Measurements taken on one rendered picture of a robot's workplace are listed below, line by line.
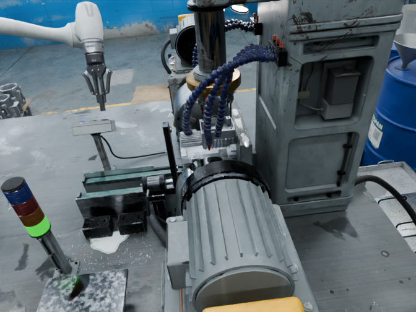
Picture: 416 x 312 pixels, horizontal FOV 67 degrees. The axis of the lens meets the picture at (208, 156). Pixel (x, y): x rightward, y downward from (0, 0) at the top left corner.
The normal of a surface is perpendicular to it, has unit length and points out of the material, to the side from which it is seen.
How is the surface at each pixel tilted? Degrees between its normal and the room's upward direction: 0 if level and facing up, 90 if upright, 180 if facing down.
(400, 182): 0
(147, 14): 90
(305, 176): 90
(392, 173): 0
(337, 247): 0
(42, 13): 90
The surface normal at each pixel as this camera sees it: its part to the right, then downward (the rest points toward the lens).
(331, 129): 0.10, 0.59
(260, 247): 0.31, -0.78
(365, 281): -0.07, -0.80
